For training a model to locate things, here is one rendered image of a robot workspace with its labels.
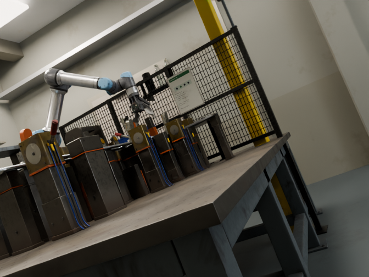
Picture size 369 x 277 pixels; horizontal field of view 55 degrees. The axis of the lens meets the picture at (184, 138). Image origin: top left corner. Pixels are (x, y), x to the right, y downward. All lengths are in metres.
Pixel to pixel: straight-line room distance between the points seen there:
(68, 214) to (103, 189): 0.24
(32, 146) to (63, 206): 0.23
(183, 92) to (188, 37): 2.06
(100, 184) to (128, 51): 3.75
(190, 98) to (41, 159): 1.66
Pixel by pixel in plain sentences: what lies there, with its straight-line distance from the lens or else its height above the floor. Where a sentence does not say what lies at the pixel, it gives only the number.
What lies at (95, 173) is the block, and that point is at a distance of 1.45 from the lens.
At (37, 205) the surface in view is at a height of 0.84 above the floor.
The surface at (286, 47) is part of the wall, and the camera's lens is 4.47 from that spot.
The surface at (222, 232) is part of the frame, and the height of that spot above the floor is 0.62.
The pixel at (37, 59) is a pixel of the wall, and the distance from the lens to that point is 5.95.
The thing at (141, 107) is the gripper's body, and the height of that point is 1.21.
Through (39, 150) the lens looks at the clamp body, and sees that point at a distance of 1.29.
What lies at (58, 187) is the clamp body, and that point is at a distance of 1.27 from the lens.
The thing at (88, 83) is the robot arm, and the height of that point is 1.45.
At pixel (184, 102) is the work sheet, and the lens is 2.76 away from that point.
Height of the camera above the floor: 0.78
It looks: 4 degrees up
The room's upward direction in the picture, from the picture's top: 22 degrees counter-clockwise
